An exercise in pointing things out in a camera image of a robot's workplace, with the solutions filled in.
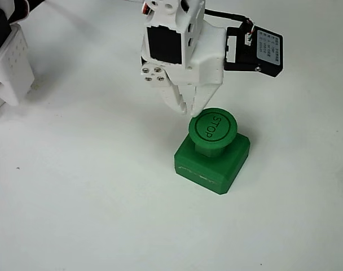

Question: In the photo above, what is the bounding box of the black camera cable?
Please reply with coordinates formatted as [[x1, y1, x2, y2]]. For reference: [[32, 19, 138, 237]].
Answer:
[[204, 8, 254, 28]]

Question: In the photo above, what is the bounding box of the black camera module with label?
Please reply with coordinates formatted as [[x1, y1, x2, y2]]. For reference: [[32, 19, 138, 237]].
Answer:
[[223, 24, 285, 78]]

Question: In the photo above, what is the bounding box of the red and white servo wire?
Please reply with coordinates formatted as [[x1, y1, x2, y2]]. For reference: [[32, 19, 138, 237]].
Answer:
[[7, 0, 31, 23]]

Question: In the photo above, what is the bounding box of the green STOP push button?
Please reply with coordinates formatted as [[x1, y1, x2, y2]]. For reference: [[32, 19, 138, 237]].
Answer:
[[173, 107, 251, 196]]

